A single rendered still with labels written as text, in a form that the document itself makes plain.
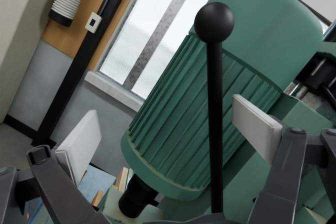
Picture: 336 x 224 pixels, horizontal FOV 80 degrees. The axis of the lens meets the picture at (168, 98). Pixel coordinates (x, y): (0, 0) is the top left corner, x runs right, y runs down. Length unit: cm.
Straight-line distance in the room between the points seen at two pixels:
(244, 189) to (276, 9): 27
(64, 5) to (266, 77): 154
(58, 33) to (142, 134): 164
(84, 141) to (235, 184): 26
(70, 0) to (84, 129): 155
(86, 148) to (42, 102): 191
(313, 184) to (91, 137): 33
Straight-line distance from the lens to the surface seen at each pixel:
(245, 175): 36
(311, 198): 39
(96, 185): 73
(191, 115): 28
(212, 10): 18
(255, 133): 17
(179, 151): 29
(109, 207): 45
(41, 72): 202
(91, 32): 170
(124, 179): 72
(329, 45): 40
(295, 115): 34
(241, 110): 19
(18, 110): 224
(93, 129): 19
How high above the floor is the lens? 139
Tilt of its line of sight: 13 degrees down
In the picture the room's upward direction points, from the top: 33 degrees clockwise
